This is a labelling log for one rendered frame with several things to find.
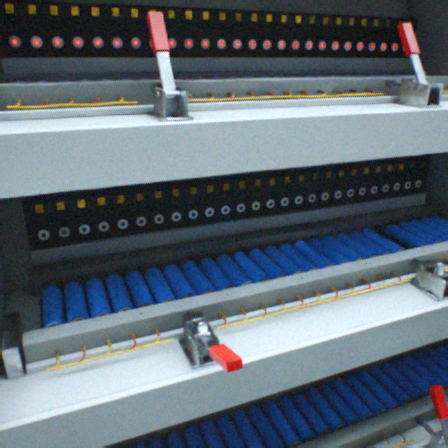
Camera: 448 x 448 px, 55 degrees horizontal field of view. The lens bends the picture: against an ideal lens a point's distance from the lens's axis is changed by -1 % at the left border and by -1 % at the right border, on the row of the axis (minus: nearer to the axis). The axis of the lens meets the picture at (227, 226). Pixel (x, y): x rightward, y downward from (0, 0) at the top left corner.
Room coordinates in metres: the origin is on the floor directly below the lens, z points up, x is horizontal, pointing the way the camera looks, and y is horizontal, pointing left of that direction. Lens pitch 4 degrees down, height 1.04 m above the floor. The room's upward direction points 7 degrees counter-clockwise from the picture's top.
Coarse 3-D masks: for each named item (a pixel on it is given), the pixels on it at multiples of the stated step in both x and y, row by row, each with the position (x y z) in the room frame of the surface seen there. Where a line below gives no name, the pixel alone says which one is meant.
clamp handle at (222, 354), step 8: (200, 328) 0.34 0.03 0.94; (200, 336) 0.34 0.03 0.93; (208, 336) 0.34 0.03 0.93; (208, 344) 0.32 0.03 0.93; (216, 344) 0.32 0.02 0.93; (224, 344) 0.31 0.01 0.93; (216, 352) 0.30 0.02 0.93; (224, 352) 0.30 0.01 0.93; (232, 352) 0.29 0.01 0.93; (216, 360) 0.30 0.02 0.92; (224, 360) 0.28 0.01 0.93; (232, 360) 0.28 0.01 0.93; (240, 360) 0.28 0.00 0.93; (224, 368) 0.28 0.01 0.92; (232, 368) 0.28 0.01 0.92; (240, 368) 0.28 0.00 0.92
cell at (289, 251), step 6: (282, 246) 0.51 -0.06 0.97; (288, 246) 0.51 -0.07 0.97; (282, 252) 0.51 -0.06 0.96; (288, 252) 0.50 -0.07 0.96; (294, 252) 0.49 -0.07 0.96; (300, 252) 0.49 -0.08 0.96; (294, 258) 0.48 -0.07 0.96; (300, 258) 0.48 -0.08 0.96; (306, 258) 0.48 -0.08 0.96; (300, 264) 0.47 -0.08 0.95; (306, 264) 0.47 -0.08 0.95; (312, 264) 0.46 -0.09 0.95; (306, 270) 0.46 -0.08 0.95
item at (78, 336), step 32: (384, 256) 0.48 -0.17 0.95; (416, 256) 0.48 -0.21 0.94; (256, 288) 0.41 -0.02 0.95; (288, 288) 0.41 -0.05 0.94; (320, 288) 0.43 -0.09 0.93; (352, 288) 0.43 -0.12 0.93; (96, 320) 0.36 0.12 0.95; (128, 320) 0.36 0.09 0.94; (160, 320) 0.37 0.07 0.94; (256, 320) 0.39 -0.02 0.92; (32, 352) 0.33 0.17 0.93; (64, 352) 0.34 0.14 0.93; (128, 352) 0.34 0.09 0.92
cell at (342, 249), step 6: (324, 240) 0.53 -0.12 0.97; (330, 240) 0.53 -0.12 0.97; (336, 240) 0.52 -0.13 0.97; (330, 246) 0.52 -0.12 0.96; (336, 246) 0.51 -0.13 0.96; (342, 246) 0.51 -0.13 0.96; (342, 252) 0.50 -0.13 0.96; (348, 252) 0.49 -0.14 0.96; (354, 252) 0.49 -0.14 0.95; (348, 258) 0.49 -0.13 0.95; (354, 258) 0.48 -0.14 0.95; (360, 258) 0.48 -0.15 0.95
